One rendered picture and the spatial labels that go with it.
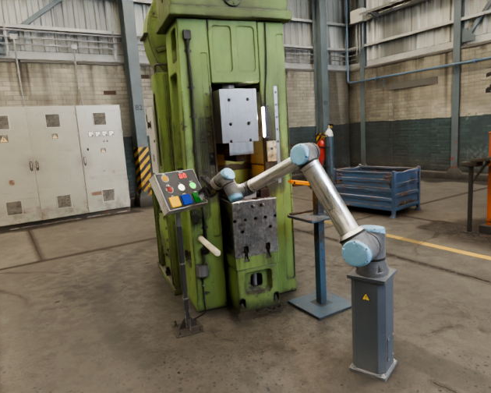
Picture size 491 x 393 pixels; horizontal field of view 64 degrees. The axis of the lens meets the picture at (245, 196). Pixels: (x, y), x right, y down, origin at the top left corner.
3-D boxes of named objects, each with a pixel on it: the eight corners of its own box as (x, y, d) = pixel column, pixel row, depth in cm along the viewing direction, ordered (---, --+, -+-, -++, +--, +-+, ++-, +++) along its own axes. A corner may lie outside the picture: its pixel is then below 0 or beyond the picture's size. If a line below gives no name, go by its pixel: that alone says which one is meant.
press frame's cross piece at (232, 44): (259, 82, 319) (256, 19, 312) (211, 83, 305) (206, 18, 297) (240, 89, 360) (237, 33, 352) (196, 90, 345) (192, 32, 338)
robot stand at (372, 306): (397, 362, 241) (397, 269, 231) (385, 382, 224) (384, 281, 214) (362, 352, 255) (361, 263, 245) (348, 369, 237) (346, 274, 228)
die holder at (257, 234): (278, 250, 323) (276, 196, 316) (234, 259, 310) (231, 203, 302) (252, 235, 375) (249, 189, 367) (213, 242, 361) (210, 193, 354)
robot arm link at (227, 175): (228, 181, 251) (221, 167, 253) (217, 189, 259) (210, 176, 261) (238, 178, 258) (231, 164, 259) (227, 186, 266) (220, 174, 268)
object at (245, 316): (297, 313, 315) (297, 311, 315) (228, 330, 295) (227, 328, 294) (275, 295, 352) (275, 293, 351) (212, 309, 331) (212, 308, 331)
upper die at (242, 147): (253, 153, 310) (252, 141, 309) (229, 155, 303) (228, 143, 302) (234, 152, 349) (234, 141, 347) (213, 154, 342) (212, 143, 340)
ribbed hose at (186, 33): (211, 253, 318) (193, 29, 290) (202, 254, 315) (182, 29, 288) (210, 251, 322) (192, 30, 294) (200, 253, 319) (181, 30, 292)
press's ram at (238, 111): (268, 139, 314) (266, 87, 307) (222, 143, 300) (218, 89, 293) (249, 139, 352) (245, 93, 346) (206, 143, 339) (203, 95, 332)
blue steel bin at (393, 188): (421, 209, 646) (421, 165, 634) (394, 218, 598) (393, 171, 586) (360, 202, 740) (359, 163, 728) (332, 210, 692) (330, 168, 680)
